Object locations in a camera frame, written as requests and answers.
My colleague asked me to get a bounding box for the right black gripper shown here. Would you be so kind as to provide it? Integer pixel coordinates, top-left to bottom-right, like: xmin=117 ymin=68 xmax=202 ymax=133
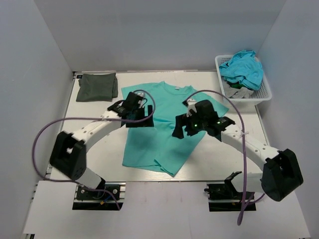
xmin=172 ymin=111 xmax=207 ymax=140

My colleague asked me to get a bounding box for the teal green t-shirt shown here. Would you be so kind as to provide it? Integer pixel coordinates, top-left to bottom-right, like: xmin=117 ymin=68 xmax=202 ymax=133
xmin=122 ymin=82 xmax=228 ymax=176

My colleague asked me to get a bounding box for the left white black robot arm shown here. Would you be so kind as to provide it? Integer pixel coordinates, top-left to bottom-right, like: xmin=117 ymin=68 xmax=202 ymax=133
xmin=49 ymin=90 xmax=156 ymax=199

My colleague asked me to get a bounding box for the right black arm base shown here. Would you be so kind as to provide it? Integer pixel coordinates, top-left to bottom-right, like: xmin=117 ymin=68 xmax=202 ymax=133
xmin=204 ymin=182 xmax=242 ymax=212

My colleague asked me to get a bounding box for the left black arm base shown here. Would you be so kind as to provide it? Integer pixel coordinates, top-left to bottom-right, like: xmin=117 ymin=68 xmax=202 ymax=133
xmin=72 ymin=182 xmax=126 ymax=211

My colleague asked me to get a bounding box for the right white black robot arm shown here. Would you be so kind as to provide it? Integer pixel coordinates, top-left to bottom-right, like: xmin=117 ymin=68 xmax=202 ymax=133
xmin=172 ymin=99 xmax=304 ymax=202

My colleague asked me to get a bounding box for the grey white cloth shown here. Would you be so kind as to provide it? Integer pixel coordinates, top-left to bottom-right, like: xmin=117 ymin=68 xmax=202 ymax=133
xmin=222 ymin=81 xmax=254 ymax=99

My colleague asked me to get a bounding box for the folded dark grey t-shirt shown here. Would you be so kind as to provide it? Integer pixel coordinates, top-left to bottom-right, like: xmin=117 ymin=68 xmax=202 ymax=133
xmin=76 ymin=73 xmax=118 ymax=102

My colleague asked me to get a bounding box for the dark green cloth in basket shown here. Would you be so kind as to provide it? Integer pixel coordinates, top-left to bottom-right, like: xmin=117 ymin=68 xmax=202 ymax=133
xmin=230 ymin=84 xmax=243 ymax=89

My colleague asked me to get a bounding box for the light blue t-shirt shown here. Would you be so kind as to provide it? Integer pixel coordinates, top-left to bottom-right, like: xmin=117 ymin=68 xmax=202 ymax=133
xmin=219 ymin=50 xmax=264 ymax=91

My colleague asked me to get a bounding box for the white plastic basket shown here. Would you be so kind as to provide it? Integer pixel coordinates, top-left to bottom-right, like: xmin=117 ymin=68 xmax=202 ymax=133
xmin=215 ymin=55 xmax=272 ymax=106

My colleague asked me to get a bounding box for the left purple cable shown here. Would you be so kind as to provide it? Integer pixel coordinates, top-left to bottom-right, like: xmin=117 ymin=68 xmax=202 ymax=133
xmin=32 ymin=90 xmax=157 ymax=210

